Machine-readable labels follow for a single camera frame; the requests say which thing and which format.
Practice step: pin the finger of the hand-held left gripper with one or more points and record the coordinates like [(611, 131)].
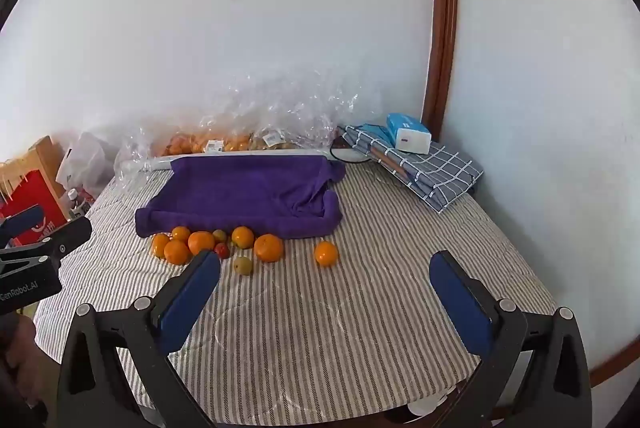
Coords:
[(70, 235), (22, 220)]

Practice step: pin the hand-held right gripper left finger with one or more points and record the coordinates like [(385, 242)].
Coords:
[(187, 303)]

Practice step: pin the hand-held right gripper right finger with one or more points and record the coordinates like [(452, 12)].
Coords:
[(460, 298)]

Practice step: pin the large orange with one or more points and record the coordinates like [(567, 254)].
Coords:
[(200, 242), (269, 248), (176, 252)]

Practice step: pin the small orange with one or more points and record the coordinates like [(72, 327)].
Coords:
[(160, 244), (181, 234), (243, 236), (326, 253)]

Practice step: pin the green plum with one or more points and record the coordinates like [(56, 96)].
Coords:
[(219, 235), (243, 265)]

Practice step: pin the purple towel lined tray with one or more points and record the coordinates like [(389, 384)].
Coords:
[(240, 193)]

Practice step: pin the person's left hand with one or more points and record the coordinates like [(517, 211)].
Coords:
[(20, 343)]

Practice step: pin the red paper bag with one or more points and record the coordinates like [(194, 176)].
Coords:
[(35, 203)]

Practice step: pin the white capped bottle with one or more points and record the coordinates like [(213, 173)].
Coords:
[(77, 202)]

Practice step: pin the small red plum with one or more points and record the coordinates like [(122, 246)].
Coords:
[(222, 250)]

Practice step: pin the brown cardboard box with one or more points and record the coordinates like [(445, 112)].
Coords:
[(45, 156)]

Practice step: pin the white plastic bag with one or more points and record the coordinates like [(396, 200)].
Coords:
[(85, 163)]

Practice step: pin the grey checked folded cloth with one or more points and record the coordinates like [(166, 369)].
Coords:
[(440, 178)]

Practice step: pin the clear bag of oranges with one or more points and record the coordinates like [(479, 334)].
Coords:
[(210, 141)]

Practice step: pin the blue and white tissue box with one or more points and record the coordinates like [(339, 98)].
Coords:
[(410, 136)]

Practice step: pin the crinkled clear plastic bag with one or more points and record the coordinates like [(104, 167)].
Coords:
[(300, 108)]

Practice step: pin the brown wooden door frame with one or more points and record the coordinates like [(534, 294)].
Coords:
[(442, 23)]

